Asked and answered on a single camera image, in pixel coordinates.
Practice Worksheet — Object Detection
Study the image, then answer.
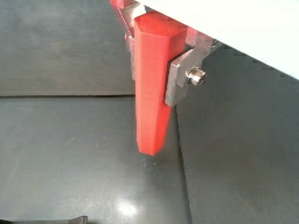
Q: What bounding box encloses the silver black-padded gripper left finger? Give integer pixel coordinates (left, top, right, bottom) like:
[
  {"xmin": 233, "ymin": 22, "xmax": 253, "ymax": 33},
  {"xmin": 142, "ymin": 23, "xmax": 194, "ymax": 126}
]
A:
[{"xmin": 115, "ymin": 2, "xmax": 146, "ymax": 69}]

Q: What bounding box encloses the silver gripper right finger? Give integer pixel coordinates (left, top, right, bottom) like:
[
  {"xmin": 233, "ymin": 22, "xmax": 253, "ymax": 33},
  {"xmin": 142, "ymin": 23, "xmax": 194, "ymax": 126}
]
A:
[{"xmin": 165, "ymin": 28, "xmax": 222, "ymax": 107}]

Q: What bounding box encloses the red hexagon peg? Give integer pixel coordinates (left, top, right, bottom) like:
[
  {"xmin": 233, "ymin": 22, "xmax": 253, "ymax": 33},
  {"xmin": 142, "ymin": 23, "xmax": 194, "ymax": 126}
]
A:
[{"xmin": 109, "ymin": 0, "xmax": 190, "ymax": 157}]

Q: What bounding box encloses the black curved object holder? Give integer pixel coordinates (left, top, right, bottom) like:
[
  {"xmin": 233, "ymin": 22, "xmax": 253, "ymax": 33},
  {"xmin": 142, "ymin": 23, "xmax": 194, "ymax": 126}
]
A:
[{"xmin": 0, "ymin": 216, "xmax": 89, "ymax": 224}]

